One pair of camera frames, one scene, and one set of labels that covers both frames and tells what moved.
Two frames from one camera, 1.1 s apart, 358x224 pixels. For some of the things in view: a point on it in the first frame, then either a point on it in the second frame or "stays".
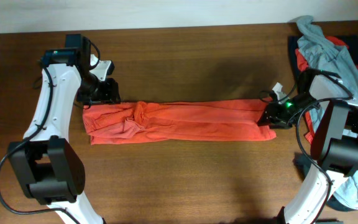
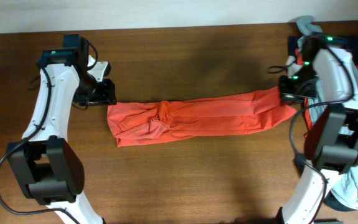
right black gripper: (274, 116) to (287, 97)
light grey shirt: (322, 58) stays
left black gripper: (109, 96) stays
